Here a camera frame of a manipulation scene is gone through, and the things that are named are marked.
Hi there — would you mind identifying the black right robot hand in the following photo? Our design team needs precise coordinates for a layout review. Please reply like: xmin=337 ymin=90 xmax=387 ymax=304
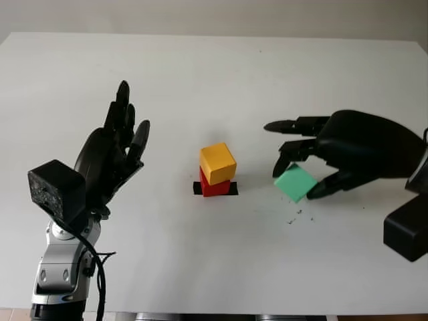
xmin=263 ymin=109 xmax=426 ymax=201

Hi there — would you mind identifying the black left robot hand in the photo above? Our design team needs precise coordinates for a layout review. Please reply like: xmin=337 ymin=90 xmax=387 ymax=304
xmin=73 ymin=80 xmax=152 ymax=219

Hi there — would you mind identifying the green wooden block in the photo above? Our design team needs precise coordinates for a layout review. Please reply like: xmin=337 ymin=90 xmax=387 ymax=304
xmin=273 ymin=163 xmax=318 ymax=204

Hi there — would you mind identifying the yellow wooden block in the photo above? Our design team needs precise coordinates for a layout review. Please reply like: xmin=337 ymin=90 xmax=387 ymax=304
xmin=190 ymin=142 xmax=237 ymax=185

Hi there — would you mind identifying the red wooden block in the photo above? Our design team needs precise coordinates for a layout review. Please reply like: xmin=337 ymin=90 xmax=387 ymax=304
xmin=199 ymin=166 xmax=232 ymax=199

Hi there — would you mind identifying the black tape strip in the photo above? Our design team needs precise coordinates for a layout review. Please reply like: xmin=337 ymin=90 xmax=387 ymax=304
xmin=192 ymin=181 xmax=239 ymax=197

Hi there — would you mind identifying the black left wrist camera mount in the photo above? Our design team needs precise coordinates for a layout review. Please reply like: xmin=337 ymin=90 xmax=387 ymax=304
xmin=27 ymin=159 xmax=88 ymax=225

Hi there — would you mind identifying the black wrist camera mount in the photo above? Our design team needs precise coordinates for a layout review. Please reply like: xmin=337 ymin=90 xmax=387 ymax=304
xmin=27 ymin=159 xmax=88 ymax=225
xmin=383 ymin=164 xmax=428 ymax=263

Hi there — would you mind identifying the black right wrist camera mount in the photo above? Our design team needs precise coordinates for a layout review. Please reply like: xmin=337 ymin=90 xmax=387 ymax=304
xmin=383 ymin=164 xmax=428 ymax=263

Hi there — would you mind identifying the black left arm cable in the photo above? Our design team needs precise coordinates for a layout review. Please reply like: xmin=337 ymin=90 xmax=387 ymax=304
xmin=62 ymin=223 xmax=117 ymax=321

